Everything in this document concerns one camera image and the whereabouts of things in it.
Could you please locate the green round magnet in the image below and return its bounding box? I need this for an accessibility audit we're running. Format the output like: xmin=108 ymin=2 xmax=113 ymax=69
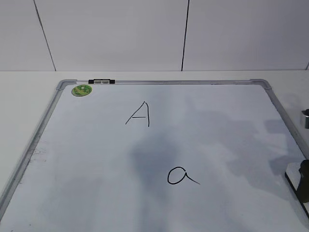
xmin=71 ymin=85 xmax=92 ymax=97

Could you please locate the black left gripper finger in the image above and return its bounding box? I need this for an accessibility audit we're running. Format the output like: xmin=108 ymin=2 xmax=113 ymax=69
xmin=296 ymin=159 xmax=309 ymax=203

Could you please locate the white whiteboard eraser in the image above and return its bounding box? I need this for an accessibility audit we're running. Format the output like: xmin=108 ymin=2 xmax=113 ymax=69
xmin=285 ymin=162 xmax=309 ymax=217

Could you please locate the black silver hanging clip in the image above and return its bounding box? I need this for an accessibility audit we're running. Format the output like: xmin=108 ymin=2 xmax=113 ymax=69
xmin=88 ymin=79 xmax=115 ymax=85

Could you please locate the white framed whiteboard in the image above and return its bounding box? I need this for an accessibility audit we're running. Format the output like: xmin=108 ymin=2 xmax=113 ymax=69
xmin=0 ymin=80 xmax=309 ymax=232

